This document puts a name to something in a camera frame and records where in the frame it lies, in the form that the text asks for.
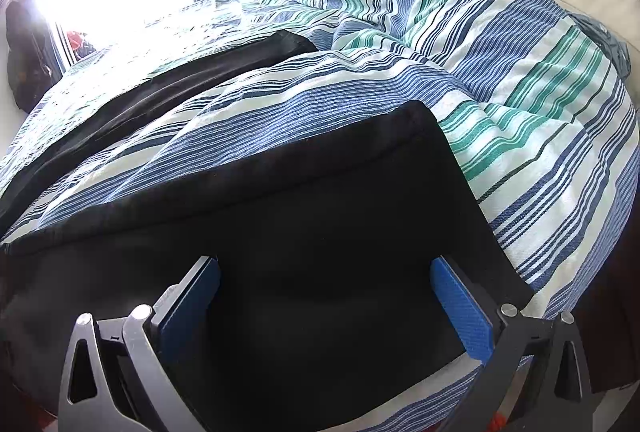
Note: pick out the red and dark clothes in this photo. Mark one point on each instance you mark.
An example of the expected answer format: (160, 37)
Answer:
(80, 45)

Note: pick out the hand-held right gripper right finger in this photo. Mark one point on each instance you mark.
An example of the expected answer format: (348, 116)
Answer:
(462, 307)

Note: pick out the black pants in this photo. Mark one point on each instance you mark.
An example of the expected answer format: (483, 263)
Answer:
(300, 212)

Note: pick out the grey blue cloth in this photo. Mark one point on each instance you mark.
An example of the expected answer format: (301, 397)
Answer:
(605, 42)

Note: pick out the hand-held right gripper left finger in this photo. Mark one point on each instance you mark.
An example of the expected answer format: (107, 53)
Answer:
(190, 307)

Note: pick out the blue green striped blanket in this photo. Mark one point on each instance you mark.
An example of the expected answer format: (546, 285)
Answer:
(500, 62)

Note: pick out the black hanging bag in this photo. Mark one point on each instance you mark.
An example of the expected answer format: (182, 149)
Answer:
(30, 62)

